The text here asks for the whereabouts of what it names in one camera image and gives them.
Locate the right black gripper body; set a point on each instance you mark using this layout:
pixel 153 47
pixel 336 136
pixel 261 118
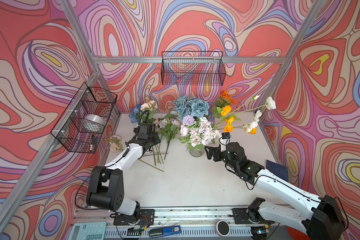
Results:
pixel 224 159

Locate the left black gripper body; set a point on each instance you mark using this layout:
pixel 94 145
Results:
pixel 153 139

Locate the clear ribbed glass vase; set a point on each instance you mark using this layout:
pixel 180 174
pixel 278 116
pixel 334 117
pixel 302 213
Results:
pixel 195 152

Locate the blue hydrangea flower stem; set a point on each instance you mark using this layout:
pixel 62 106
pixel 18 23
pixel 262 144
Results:
pixel 135 114

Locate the yellow orange poppy stem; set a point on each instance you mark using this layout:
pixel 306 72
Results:
pixel 250 128

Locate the white flower spray stem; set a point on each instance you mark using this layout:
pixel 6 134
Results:
pixel 270 104

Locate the dusty blue rose bunch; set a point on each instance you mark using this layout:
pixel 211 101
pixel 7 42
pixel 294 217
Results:
pixel 194 107

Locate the orange gerbera flower stem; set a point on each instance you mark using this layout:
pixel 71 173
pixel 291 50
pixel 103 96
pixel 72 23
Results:
pixel 223 105

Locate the pink lilac hydrangea bunch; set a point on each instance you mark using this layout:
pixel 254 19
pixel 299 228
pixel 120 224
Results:
pixel 196 133

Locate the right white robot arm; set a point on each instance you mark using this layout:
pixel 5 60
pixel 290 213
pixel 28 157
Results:
pixel 320 218

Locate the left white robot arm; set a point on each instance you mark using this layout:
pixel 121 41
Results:
pixel 106 187

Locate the pale pink rose stem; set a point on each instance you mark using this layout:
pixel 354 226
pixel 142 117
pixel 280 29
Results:
pixel 153 158

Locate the dark blue book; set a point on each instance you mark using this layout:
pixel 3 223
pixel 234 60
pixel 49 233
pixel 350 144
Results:
pixel 278 170

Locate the silver tape roll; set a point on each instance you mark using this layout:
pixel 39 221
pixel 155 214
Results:
pixel 93 123

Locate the round pink black speaker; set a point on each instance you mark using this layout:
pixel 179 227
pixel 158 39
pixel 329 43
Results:
pixel 222 228

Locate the blue black handheld device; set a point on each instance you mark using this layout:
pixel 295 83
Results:
pixel 164 232

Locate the red cup with markers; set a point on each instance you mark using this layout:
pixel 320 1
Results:
pixel 296 235

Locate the light blue calculator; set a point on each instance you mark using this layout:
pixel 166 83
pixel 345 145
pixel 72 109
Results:
pixel 88 231

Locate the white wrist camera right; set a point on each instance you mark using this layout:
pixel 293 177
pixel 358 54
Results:
pixel 224 140

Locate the black wire basket left wall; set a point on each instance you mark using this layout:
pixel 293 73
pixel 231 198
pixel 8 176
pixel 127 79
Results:
pixel 69 131

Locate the black wire basket wall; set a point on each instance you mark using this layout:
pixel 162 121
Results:
pixel 69 131
pixel 193 68

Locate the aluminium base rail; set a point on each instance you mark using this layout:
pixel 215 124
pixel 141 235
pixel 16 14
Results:
pixel 208 216

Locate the black wire basket back wall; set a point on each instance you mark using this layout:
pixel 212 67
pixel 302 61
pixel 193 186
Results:
pixel 193 68

